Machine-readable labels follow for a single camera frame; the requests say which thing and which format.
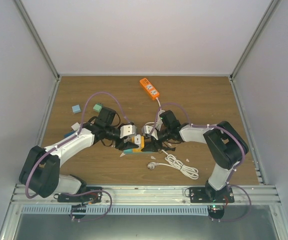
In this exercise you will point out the green charger plug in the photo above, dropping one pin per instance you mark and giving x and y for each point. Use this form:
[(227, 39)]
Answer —
[(97, 107)]

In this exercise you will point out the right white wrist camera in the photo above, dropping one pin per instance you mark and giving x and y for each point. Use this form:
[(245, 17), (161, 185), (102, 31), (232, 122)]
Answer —
[(150, 131)]

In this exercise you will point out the orange power socket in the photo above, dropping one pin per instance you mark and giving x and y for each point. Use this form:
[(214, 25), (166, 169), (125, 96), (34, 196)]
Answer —
[(149, 88)]

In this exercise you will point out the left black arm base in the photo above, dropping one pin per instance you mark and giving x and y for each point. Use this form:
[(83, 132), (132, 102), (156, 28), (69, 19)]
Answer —
[(87, 195)]

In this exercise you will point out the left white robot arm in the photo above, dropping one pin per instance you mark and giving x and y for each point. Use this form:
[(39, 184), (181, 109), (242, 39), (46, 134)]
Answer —
[(41, 171)]

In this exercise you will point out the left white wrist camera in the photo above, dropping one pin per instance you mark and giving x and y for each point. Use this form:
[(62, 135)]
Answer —
[(128, 130)]

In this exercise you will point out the white paint flakes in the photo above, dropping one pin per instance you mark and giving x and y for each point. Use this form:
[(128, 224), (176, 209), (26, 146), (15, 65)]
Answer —
[(153, 157)]

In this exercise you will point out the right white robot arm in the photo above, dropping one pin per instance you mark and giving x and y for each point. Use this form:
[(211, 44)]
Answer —
[(226, 146)]

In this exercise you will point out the light blue charger plug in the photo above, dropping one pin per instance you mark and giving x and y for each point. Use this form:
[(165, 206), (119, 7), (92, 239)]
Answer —
[(76, 109)]

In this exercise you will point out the aluminium front rail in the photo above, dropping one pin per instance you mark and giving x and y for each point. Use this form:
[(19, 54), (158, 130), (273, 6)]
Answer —
[(162, 195)]

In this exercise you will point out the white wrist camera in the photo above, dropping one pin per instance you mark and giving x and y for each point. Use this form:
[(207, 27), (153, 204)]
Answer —
[(128, 130), (150, 131)]

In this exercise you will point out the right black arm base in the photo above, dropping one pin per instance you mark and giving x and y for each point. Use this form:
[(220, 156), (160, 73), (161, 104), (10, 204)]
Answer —
[(206, 194)]

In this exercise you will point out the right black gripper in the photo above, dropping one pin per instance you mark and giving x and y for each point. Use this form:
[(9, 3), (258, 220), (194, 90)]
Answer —
[(152, 147)]

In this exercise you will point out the light blue cable duct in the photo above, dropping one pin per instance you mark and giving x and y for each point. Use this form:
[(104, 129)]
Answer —
[(118, 210)]

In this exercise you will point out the yellow socket cube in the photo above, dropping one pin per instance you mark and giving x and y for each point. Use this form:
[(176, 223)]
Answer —
[(140, 146)]

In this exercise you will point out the blue power socket cube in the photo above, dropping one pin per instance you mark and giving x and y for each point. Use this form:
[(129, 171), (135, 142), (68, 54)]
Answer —
[(69, 134)]

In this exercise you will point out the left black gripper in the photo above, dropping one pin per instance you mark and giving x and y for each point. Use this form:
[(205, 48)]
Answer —
[(122, 146)]

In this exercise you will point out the white usb charger block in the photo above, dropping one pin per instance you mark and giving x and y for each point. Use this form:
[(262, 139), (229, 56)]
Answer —
[(75, 127)]

